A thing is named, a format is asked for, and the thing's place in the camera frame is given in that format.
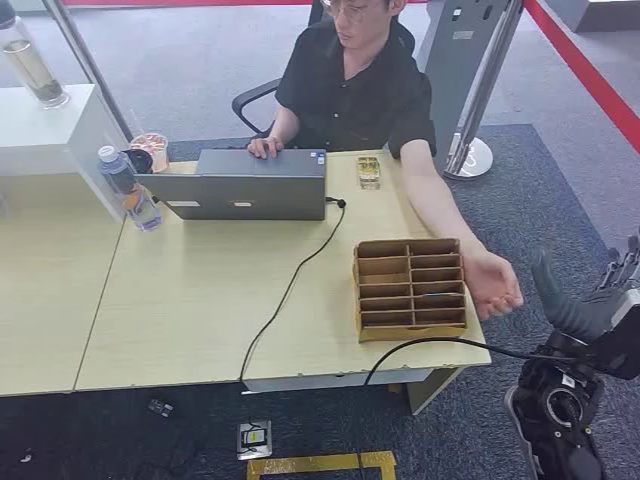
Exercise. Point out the person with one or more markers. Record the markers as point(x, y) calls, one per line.
point(355, 86)

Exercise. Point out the phone in gold case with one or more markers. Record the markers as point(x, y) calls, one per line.
point(368, 171)

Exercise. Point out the clear cup with orange drink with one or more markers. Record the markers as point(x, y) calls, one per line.
point(152, 149)

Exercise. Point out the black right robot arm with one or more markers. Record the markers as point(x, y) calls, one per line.
point(557, 411)

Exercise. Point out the silver stanchion with white base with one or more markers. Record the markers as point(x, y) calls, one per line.
point(475, 119)

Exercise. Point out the black round cup lid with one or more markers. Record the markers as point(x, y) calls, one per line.
point(138, 160)

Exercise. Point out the silver floor socket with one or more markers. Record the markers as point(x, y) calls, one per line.
point(253, 440)

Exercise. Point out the desk leg panel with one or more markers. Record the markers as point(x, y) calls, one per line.
point(430, 391)

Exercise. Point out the grey laptop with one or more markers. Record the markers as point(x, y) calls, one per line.
point(250, 185)

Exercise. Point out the person's right forearm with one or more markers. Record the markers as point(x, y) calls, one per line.
point(285, 126)

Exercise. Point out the grey slanted metal pole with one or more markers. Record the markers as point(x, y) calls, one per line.
point(87, 66)

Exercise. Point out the brown cardboard divider box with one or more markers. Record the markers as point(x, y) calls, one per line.
point(410, 291)

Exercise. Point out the person's left forearm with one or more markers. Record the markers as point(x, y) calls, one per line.
point(432, 199)

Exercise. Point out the person's left hand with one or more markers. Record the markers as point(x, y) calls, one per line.
point(487, 281)

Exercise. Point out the grey kiosk stand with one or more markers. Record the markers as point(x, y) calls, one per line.
point(450, 66)

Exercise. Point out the plastic water bottle orange label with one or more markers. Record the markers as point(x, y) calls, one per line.
point(129, 189)

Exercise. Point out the person's right hand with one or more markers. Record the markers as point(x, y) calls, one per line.
point(265, 147)

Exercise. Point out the blue card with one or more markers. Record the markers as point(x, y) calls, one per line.
point(434, 294)

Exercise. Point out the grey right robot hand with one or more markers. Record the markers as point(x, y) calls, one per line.
point(570, 311)

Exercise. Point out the white shelf block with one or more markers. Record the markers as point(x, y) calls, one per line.
point(50, 132)

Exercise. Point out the clear glass tea bottle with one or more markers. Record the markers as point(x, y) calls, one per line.
point(31, 63)

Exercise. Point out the black office chair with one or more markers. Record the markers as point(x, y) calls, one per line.
point(252, 102)

